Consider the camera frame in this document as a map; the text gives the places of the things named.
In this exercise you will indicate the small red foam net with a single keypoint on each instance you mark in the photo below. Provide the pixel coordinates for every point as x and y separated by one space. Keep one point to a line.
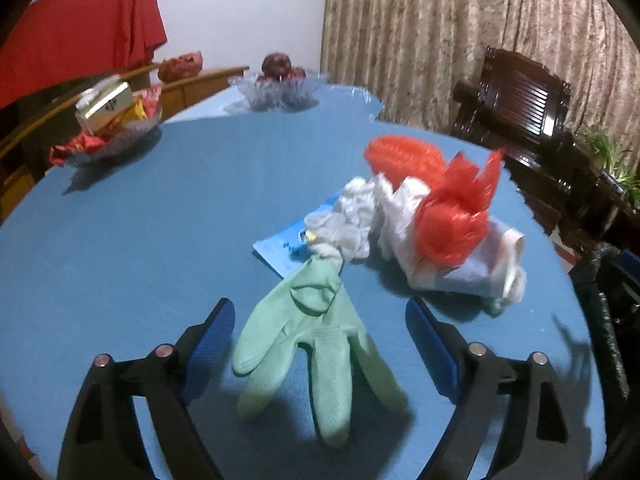
452 220

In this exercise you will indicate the gold white box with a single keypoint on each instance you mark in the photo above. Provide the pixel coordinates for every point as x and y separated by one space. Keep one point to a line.
97 107

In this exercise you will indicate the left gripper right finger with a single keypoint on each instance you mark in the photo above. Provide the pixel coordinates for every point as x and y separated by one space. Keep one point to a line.
538 439

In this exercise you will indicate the beige patterned curtain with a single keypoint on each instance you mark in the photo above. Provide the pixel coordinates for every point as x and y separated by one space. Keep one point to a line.
411 53

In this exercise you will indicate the white crumpled tissue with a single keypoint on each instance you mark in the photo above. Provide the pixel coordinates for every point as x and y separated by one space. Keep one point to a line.
368 213

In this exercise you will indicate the orange foam fruit net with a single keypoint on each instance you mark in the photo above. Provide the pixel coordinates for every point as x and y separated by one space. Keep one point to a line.
402 157

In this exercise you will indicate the light blue under tablecloth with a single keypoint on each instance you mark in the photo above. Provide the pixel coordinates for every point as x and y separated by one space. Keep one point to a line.
230 102

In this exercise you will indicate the dark wooden side table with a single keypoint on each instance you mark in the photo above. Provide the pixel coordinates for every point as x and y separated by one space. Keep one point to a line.
598 210

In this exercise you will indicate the black trash bin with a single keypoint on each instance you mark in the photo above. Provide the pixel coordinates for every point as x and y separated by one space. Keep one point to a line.
614 334

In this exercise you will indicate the dark wooden armchair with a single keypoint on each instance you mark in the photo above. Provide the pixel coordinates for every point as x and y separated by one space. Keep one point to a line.
520 107

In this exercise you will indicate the glass fruit bowl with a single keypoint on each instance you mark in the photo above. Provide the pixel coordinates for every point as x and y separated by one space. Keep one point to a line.
291 95

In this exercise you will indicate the red cloth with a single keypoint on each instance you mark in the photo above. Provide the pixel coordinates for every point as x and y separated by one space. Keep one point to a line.
58 41

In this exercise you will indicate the green rubber glove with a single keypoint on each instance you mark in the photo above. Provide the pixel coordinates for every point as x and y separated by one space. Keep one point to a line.
311 308

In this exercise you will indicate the white blue paper cup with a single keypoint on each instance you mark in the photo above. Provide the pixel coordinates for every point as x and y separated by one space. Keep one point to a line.
492 272

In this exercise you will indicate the green potted plant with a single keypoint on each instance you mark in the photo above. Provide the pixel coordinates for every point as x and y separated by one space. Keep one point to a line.
612 160

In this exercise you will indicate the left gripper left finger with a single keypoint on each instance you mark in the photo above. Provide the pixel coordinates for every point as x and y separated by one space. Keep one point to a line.
103 439

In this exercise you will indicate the blue paper card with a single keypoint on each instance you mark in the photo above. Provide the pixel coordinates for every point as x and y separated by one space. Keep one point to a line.
286 251

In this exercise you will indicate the glass snack bowl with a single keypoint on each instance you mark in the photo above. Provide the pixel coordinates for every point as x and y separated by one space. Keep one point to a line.
121 134

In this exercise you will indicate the red carved ornament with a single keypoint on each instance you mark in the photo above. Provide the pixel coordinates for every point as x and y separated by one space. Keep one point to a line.
183 66

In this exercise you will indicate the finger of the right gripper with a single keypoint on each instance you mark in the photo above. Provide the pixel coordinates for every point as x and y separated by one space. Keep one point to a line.
626 281

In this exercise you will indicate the dark red fruit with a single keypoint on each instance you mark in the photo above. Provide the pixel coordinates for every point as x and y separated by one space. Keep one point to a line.
278 67

